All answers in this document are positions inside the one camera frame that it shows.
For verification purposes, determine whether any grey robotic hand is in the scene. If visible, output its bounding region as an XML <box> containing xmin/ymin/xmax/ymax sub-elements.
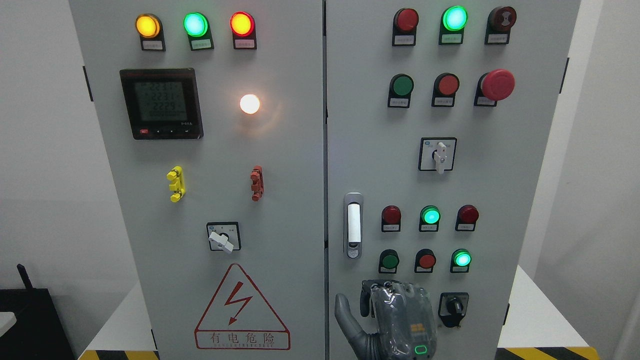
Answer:
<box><xmin>334</xmin><ymin>279</ymin><xmax>437</xmax><ymax>360</ymax></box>

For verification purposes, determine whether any silver door handle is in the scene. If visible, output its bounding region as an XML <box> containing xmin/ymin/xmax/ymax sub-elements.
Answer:
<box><xmin>343</xmin><ymin>192</ymin><xmax>364</xmax><ymax>259</ymax></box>

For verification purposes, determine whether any grey right cabinet door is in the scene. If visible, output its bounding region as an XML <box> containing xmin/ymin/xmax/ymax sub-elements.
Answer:
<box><xmin>325</xmin><ymin>0</ymin><xmax>581</xmax><ymax>360</ymax></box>

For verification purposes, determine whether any grey cabinet door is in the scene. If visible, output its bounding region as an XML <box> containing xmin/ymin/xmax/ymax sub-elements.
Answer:
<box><xmin>325</xmin><ymin>0</ymin><xmax>581</xmax><ymax>360</ymax></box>
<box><xmin>70</xmin><ymin>0</ymin><xmax>326</xmax><ymax>360</ymax></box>

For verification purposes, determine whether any grey left cabinet door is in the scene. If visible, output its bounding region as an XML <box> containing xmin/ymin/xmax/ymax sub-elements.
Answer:
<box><xmin>70</xmin><ymin>0</ymin><xmax>326</xmax><ymax>360</ymax></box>

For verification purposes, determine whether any green push button lower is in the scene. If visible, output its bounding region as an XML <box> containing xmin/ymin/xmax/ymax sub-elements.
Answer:
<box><xmin>378</xmin><ymin>249</ymin><xmax>400</xmax><ymax>274</ymax></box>

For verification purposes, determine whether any green push button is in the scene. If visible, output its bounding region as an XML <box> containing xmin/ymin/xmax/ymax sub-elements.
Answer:
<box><xmin>387</xmin><ymin>73</ymin><xmax>415</xmax><ymax>109</ymax></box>
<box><xmin>378</xmin><ymin>249</ymin><xmax>400</xmax><ymax>274</ymax></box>

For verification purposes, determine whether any red push button lower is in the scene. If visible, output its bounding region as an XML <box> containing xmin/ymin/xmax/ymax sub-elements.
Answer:
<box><xmin>414</xmin><ymin>248</ymin><xmax>437</xmax><ymax>274</ymax></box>

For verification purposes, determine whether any red push button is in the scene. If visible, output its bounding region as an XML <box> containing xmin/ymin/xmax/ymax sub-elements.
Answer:
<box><xmin>431</xmin><ymin>72</ymin><xmax>460</xmax><ymax>108</ymax></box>
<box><xmin>414</xmin><ymin>248</ymin><xmax>437</xmax><ymax>274</ymax></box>

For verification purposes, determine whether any green lit button lower right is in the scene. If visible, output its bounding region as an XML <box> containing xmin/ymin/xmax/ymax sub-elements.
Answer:
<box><xmin>449</xmin><ymin>248</ymin><xmax>473</xmax><ymax>274</ymax></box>

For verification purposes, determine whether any red indicator light middle left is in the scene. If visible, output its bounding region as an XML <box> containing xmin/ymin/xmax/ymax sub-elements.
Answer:
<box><xmin>381</xmin><ymin>205</ymin><xmax>402</xmax><ymax>233</ymax></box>

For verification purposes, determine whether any green lit light middle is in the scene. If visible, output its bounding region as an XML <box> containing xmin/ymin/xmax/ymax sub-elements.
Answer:
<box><xmin>419</xmin><ymin>205</ymin><xmax>441</xmax><ymax>232</ymax></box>

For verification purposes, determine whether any green lit light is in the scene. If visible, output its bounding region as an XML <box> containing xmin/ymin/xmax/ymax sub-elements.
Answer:
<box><xmin>438</xmin><ymin>6</ymin><xmax>468</xmax><ymax>46</ymax></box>
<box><xmin>419</xmin><ymin>205</ymin><xmax>441</xmax><ymax>232</ymax></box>

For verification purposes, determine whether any red indicator light middle right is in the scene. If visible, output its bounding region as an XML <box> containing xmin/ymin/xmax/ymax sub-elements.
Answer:
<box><xmin>455</xmin><ymin>204</ymin><xmax>480</xmax><ymax>231</ymax></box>

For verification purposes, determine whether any red electric warning sticker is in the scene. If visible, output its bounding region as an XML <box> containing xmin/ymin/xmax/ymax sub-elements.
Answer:
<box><xmin>194</xmin><ymin>263</ymin><xmax>291</xmax><ymax>351</ymax></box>

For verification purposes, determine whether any red terminal connector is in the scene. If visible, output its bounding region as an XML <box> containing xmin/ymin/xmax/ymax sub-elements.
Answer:
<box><xmin>250</xmin><ymin>165</ymin><xmax>265</xmax><ymax>202</ymax></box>

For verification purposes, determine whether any green push button upper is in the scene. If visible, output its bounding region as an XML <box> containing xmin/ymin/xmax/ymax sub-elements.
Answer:
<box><xmin>387</xmin><ymin>73</ymin><xmax>415</xmax><ymax>109</ymax></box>

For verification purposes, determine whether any red push button upper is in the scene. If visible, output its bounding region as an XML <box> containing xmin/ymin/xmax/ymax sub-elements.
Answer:
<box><xmin>431</xmin><ymin>72</ymin><xmax>460</xmax><ymax>108</ymax></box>

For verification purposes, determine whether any red emergency stop button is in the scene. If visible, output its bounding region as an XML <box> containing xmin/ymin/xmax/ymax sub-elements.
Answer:
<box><xmin>473</xmin><ymin>68</ymin><xmax>515</xmax><ymax>107</ymax></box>

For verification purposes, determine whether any white lit indicator lamp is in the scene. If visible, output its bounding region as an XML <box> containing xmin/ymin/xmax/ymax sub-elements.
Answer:
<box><xmin>238</xmin><ymin>93</ymin><xmax>261</xmax><ymax>115</ymax></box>

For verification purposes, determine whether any yellow terminal connector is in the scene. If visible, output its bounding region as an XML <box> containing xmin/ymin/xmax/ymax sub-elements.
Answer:
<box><xmin>166</xmin><ymin>165</ymin><xmax>186</xmax><ymax>203</ymax></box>

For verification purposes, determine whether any red indicator light top right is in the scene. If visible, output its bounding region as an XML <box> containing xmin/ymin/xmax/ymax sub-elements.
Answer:
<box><xmin>391</xmin><ymin>7</ymin><xmax>419</xmax><ymax>47</ymax></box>

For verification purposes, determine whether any green lit light top right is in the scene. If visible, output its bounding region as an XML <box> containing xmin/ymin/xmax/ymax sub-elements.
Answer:
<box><xmin>438</xmin><ymin>6</ymin><xmax>468</xmax><ymax>46</ymax></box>

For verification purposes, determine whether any dark red buzzer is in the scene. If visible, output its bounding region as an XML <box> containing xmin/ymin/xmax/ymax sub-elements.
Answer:
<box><xmin>484</xmin><ymin>6</ymin><xmax>517</xmax><ymax>45</ymax></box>

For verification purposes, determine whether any black digital power meter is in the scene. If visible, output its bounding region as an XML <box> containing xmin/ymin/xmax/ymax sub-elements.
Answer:
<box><xmin>119</xmin><ymin>67</ymin><xmax>204</xmax><ymax>141</ymax></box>

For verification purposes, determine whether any red lit indicator light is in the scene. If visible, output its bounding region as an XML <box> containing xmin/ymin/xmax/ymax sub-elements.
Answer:
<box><xmin>230</xmin><ymin>11</ymin><xmax>258</xmax><ymax>50</ymax></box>

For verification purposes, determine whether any black box at left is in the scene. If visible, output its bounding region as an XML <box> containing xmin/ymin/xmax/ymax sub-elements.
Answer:
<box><xmin>0</xmin><ymin>264</ymin><xmax>75</xmax><ymax>360</ymax></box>

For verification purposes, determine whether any green indicator light top left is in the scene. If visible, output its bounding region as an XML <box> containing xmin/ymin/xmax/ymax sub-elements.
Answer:
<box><xmin>183</xmin><ymin>12</ymin><xmax>214</xmax><ymax>51</ymax></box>

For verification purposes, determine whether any yellow indicator light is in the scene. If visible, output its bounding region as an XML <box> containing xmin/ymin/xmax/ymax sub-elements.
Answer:
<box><xmin>135</xmin><ymin>13</ymin><xmax>166</xmax><ymax>51</ymax></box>

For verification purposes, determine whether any black rotary switch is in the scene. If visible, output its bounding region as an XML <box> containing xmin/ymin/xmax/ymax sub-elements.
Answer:
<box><xmin>438</xmin><ymin>292</ymin><xmax>470</xmax><ymax>328</ymax></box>

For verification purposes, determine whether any white selector switch upper right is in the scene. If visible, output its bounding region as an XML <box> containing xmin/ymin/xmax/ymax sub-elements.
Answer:
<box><xmin>418</xmin><ymin>137</ymin><xmax>457</xmax><ymax>174</ymax></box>

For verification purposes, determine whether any white selector switch left door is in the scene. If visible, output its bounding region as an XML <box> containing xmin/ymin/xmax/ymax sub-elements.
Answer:
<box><xmin>206</xmin><ymin>221</ymin><xmax>242</xmax><ymax>255</ymax></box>

